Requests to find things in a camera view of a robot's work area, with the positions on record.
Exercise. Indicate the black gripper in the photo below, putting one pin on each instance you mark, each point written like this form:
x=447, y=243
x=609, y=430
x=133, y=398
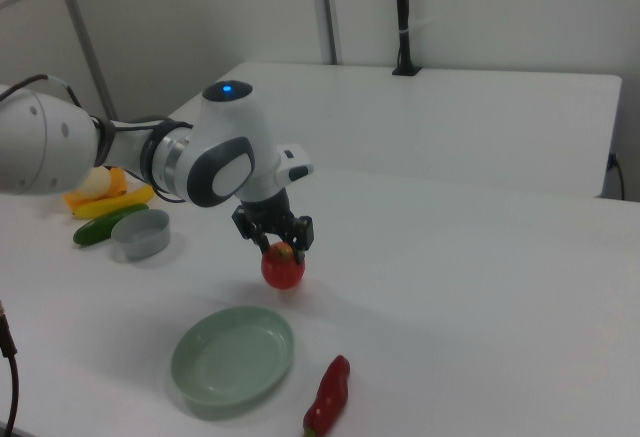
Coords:
x=272, y=217

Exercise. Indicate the red apple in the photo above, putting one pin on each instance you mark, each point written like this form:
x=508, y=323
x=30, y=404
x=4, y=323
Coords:
x=282, y=272

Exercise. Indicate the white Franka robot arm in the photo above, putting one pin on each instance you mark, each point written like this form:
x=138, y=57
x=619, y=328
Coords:
x=225, y=127

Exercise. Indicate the pale green plate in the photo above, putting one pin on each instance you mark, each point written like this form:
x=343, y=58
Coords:
x=232, y=357

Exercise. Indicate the grey round bowl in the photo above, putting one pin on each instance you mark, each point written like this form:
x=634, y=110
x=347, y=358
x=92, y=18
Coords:
x=145, y=242

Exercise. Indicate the yellow banana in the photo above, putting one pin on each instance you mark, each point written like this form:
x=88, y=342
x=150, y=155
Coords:
x=115, y=203

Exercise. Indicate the red chili pepper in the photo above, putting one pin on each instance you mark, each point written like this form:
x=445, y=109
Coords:
x=330, y=397

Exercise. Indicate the green cucumber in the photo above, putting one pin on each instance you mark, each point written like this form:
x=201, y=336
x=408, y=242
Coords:
x=95, y=229

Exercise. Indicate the white adjoining table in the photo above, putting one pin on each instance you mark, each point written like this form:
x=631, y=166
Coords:
x=450, y=122

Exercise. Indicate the black pole with clamp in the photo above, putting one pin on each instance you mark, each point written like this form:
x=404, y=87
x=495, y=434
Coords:
x=402, y=7

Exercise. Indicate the grey metal partition post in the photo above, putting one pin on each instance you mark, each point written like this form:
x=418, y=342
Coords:
x=85, y=32
x=329, y=7

